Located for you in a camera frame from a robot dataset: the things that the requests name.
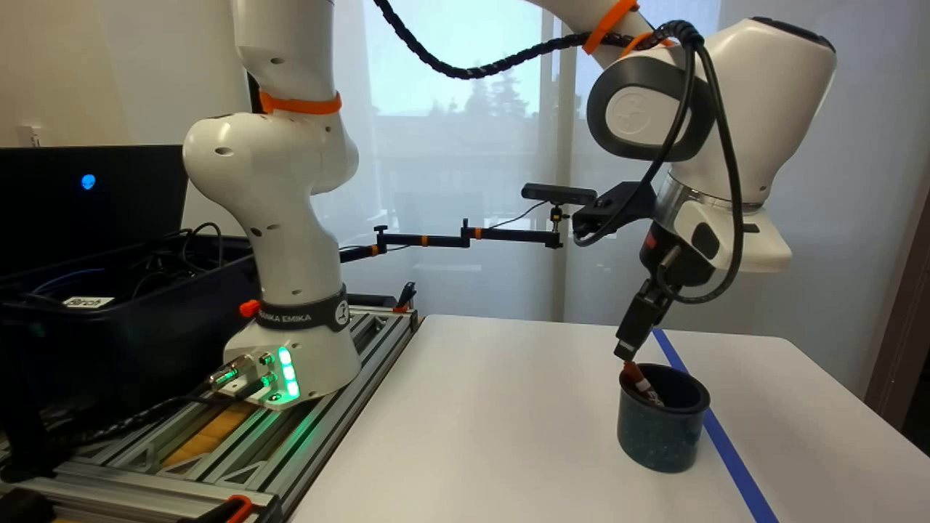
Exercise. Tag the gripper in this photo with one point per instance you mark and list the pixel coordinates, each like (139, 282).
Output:
(679, 258)

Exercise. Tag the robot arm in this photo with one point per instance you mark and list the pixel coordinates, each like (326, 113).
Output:
(290, 189)

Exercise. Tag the red and black marker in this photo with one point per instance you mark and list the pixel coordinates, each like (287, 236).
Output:
(638, 378)

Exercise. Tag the dark blue speckled mug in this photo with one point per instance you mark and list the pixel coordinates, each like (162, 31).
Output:
(657, 436)

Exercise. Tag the blue tape strip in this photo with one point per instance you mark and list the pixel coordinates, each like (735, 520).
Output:
(726, 447)

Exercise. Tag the window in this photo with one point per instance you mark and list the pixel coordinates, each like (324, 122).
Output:
(465, 94)

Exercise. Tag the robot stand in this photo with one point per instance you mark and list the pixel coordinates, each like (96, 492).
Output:
(240, 450)

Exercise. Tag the black clamp with orange grip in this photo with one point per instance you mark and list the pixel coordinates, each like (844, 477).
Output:
(231, 508)

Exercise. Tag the black storage bin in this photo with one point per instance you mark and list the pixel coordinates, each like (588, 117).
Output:
(145, 327)

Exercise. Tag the black laptop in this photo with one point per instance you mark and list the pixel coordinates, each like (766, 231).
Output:
(94, 203)

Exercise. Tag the camera on mount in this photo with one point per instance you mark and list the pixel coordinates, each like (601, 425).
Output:
(559, 193)

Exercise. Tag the wall socket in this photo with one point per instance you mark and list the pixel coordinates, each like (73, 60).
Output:
(30, 135)

